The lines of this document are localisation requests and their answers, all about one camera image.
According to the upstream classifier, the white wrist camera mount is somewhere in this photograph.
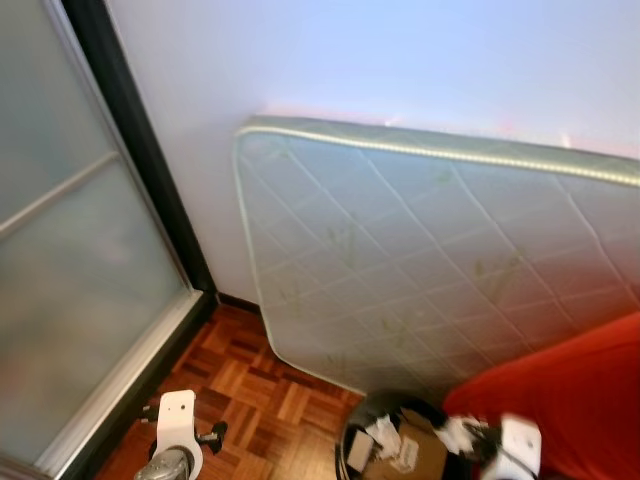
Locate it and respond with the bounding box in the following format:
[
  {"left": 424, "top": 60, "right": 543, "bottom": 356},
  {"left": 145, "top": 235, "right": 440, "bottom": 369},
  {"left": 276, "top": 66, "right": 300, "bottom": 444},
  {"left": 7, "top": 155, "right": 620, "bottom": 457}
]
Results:
[
  {"left": 497, "top": 413, "right": 544, "bottom": 480},
  {"left": 158, "top": 390, "right": 201, "bottom": 456}
]

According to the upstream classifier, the white tissue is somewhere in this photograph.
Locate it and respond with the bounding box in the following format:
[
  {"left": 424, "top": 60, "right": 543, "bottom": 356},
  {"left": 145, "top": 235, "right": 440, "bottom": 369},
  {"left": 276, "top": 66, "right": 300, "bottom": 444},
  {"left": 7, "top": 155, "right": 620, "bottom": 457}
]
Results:
[{"left": 438, "top": 415, "right": 491, "bottom": 456}]

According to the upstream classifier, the black baseboard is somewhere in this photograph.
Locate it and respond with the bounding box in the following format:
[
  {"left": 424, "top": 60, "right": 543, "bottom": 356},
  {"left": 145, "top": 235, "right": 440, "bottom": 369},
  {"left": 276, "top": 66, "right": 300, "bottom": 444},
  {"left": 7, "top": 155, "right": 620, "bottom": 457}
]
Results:
[{"left": 215, "top": 292, "right": 263, "bottom": 313}]

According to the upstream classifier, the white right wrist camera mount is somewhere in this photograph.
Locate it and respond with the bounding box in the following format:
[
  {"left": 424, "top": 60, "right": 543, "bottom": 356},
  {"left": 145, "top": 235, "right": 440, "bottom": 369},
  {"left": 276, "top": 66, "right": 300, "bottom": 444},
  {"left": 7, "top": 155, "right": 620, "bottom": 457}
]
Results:
[{"left": 497, "top": 413, "right": 544, "bottom": 480}]

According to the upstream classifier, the green quilted mattress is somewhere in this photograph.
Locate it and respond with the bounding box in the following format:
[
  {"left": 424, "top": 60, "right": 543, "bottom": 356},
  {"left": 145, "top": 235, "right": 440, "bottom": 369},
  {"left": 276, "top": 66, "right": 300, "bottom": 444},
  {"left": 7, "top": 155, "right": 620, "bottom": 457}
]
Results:
[{"left": 232, "top": 113, "right": 640, "bottom": 406}]

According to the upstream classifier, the brown cardboard piece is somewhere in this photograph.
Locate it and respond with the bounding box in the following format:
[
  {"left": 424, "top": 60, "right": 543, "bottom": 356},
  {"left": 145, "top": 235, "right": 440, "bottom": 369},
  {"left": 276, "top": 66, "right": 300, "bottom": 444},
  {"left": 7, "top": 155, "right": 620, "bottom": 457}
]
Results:
[{"left": 400, "top": 430, "right": 448, "bottom": 480}]

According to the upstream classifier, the red fabric cover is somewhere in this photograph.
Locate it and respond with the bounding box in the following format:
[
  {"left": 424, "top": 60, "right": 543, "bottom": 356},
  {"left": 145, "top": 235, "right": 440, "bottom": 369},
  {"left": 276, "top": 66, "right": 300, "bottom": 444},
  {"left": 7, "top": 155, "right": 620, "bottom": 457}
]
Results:
[{"left": 443, "top": 312, "right": 640, "bottom": 480}]

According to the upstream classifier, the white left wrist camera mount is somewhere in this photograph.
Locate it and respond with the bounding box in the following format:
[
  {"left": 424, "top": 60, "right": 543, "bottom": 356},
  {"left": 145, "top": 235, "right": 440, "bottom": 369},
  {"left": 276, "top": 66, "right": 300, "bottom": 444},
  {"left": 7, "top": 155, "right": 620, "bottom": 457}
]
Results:
[{"left": 158, "top": 390, "right": 201, "bottom": 456}]

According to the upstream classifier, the white paper scrap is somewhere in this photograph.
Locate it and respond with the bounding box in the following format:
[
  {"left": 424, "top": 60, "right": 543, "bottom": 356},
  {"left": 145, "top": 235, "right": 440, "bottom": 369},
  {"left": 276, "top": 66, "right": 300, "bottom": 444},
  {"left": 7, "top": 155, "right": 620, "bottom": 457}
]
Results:
[{"left": 363, "top": 418, "right": 403, "bottom": 473}]

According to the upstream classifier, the black round trash bin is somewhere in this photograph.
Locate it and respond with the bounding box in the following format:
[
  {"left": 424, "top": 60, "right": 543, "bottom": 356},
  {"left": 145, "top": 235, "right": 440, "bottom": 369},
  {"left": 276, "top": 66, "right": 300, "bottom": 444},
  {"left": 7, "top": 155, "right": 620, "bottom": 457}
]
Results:
[{"left": 335, "top": 390, "right": 481, "bottom": 480}]

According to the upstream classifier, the dark door frame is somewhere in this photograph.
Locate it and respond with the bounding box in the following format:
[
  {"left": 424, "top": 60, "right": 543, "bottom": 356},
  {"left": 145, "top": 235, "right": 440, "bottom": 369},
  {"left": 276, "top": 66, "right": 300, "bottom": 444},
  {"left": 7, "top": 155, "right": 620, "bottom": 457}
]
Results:
[{"left": 60, "top": 0, "right": 219, "bottom": 480}]

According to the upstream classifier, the frosted glass sliding door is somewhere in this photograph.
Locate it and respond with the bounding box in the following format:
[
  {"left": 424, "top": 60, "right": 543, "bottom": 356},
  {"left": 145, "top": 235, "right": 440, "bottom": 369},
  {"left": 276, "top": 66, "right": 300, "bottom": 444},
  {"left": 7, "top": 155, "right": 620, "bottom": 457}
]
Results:
[{"left": 0, "top": 0, "right": 206, "bottom": 479}]

